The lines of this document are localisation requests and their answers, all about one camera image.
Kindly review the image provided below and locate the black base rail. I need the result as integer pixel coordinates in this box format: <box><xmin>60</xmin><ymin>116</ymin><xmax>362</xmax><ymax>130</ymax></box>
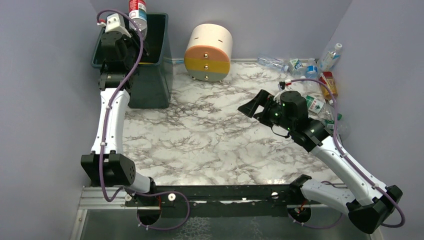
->
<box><xmin>124</xmin><ymin>184</ymin><xmax>308</xmax><ymax>219</ymax></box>

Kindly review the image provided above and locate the green label water bottle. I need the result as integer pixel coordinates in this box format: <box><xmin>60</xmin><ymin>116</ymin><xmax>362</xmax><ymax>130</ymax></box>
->
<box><xmin>305</xmin><ymin>95</ymin><xmax>334</xmax><ymax>116</ymax></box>

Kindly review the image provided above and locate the clear bottle at back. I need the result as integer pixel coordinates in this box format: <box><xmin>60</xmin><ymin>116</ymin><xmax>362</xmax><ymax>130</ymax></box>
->
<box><xmin>257</xmin><ymin>54</ymin><xmax>289</xmax><ymax>73</ymax></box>

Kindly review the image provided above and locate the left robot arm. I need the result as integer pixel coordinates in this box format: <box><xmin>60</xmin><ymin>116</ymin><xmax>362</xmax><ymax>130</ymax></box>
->
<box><xmin>80</xmin><ymin>30</ymin><xmax>153</xmax><ymax>194</ymax></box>

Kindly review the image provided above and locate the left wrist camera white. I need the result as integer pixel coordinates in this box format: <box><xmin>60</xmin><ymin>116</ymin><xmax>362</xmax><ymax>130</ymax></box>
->
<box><xmin>104</xmin><ymin>13</ymin><xmax>132</xmax><ymax>38</ymax></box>

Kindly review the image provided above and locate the round pastel drawer cabinet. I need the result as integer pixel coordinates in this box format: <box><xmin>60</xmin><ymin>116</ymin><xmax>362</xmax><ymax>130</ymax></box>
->
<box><xmin>183</xmin><ymin>23</ymin><xmax>233</xmax><ymax>83</ymax></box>

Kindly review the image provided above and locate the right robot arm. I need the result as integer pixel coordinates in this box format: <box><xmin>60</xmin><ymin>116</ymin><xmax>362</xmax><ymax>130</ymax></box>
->
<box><xmin>238</xmin><ymin>89</ymin><xmax>403</xmax><ymax>234</ymax></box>

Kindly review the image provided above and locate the aluminium frame rail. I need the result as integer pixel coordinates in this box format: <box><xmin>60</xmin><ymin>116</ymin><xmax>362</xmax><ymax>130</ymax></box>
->
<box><xmin>78</xmin><ymin>185</ymin><xmax>373</xmax><ymax>211</ymax></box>

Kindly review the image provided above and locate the red label clear bottle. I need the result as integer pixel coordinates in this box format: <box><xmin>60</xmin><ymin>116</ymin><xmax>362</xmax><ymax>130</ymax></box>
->
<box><xmin>128</xmin><ymin>0</ymin><xmax>148</xmax><ymax>40</ymax></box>

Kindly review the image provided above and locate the blue cap clear bottle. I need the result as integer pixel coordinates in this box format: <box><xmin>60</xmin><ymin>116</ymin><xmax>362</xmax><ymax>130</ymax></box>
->
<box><xmin>304</xmin><ymin>58</ymin><xmax>318</xmax><ymax>91</ymax></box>

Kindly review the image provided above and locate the amber tea bottle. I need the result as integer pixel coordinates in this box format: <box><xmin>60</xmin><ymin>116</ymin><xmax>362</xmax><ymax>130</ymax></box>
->
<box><xmin>318</xmin><ymin>71</ymin><xmax>338</xmax><ymax>101</ymax></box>

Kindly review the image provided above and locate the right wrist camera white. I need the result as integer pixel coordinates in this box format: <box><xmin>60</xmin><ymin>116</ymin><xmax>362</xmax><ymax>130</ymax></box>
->
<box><xmin>273</xmin><ymin>79</ymin><xmax>292</xmax><ymax>103</ymax></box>

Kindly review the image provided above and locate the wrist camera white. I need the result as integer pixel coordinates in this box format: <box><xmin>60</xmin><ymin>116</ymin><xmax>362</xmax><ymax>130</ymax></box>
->
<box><xmin>104</xmin><ymin>13</ymin><xmax>132</xmax><ymax>38</ymax></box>
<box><xmin>273</xmin><ymin>79</ymin><xmax>292</xmax><ymax>103</ymax></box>

